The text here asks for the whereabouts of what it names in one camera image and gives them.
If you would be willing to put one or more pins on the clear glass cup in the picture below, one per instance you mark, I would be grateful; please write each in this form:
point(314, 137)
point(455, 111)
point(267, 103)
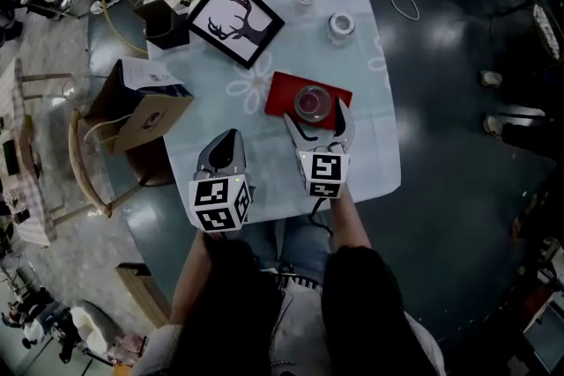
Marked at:
point(313, 103)

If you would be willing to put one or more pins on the table with checked cloth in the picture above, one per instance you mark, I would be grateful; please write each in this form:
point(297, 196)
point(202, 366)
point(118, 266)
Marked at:
point(35, 211)

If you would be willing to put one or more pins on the grey armchair with white cushion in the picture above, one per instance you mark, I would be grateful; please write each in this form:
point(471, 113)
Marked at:
point(90, 328)

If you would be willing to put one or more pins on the black rectangular box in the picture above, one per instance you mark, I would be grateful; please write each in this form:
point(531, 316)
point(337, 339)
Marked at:
point(11, 156)

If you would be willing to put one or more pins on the black square box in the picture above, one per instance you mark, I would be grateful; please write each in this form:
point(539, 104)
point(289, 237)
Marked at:
point(165, 28)

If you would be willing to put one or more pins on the wooden chair with dark seat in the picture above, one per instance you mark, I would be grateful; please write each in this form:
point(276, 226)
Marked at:
point(147, 165)

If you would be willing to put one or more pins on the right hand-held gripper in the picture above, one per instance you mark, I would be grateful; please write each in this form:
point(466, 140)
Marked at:
point(324, 171)

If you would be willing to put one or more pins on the person's white top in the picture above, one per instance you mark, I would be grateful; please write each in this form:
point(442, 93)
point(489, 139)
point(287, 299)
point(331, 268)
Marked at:
point(299, 321)

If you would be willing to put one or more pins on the brown paper bag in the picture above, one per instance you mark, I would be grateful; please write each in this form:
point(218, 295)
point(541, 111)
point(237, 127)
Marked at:
point(150, 119)

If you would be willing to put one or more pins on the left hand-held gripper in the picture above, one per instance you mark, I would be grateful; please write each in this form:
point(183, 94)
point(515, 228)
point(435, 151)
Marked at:
point(218, 202)

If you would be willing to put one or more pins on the person's left forearm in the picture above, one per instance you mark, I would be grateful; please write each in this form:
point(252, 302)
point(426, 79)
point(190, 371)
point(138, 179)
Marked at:
point(194, 273)

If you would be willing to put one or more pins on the person's right forearm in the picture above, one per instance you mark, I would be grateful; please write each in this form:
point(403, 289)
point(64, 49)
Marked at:
point(350, 224)

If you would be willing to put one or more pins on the checked seat cushion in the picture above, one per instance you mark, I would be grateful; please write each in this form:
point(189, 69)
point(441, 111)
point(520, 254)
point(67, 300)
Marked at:
point(548, 33)

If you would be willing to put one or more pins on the red rectangular tray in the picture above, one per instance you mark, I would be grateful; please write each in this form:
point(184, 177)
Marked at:
point(282, 94)

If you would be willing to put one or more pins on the wooden slatted board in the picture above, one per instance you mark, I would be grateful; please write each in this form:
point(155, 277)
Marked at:
point(141, 290)

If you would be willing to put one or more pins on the person's blue jeans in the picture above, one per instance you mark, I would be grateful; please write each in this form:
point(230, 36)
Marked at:
point(304, 246)

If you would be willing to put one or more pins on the black framed deer picture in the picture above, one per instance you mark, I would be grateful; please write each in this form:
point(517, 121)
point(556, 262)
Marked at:
point(238, 19)

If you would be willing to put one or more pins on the pale blue tablecloth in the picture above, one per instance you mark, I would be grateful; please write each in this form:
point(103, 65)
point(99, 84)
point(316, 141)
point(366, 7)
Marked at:
point(273, 171)

